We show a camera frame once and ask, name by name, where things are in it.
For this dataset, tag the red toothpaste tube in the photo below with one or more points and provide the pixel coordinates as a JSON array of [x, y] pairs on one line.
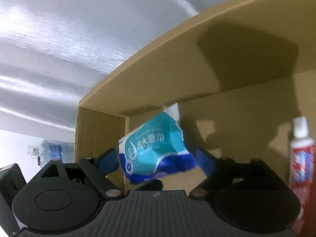
[[302, 163]]

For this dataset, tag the teal and blue wipes packet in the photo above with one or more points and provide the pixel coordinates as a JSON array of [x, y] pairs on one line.
[[153, 148]]

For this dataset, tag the grey curtain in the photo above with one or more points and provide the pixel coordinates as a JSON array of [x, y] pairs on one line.
[[74, 54]]

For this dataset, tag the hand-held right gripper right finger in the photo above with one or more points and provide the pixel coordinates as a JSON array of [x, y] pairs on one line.
[[205, 161]]

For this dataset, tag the blue water bottle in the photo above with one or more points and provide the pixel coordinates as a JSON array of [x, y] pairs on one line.
[[54, 150]]

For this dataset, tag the brown cardboard box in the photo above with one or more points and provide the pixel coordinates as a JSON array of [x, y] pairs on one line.
[[197, 79]]

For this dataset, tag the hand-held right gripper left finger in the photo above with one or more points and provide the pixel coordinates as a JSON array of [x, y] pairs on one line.
[[108, 163]]

